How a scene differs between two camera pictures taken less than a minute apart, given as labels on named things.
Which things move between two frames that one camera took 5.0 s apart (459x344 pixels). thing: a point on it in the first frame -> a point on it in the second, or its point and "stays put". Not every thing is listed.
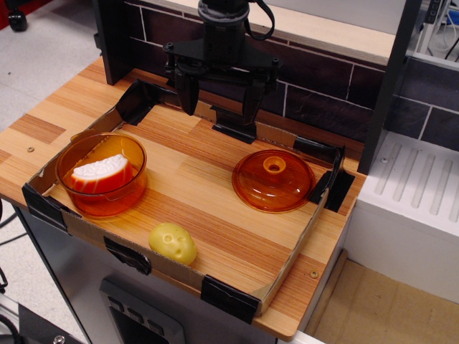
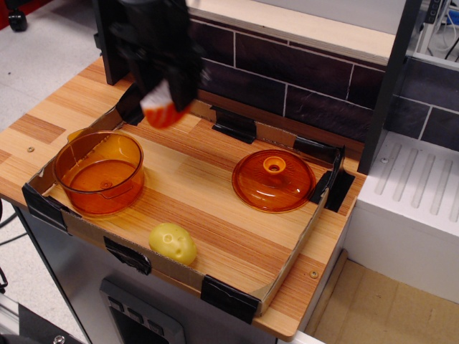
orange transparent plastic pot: (85, 150) stays put
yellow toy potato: (173, 241) stays put
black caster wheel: (18, 21) stays put
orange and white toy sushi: (106, 175) -> (158, 107)
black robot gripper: (223, 50) -> (156, 34)
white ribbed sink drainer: (406, 217) stays put
